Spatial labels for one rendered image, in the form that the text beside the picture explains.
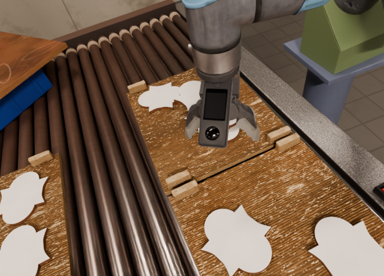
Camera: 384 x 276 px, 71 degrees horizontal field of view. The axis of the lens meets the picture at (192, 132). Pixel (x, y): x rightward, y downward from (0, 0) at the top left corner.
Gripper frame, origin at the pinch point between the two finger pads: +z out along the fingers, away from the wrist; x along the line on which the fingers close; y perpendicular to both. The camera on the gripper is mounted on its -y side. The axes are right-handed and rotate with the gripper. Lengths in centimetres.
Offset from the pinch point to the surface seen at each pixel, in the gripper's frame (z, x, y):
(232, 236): 6.3, -3.0, -17.6
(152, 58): 15, 31, 48
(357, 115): 108, -81, 100
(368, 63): 18, -45, 46
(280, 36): 117, -38, 207
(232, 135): 8.3, -1.9, 7.8
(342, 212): 7.2, -23.9, -10.7
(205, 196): 8.3, 3.4, -9.0
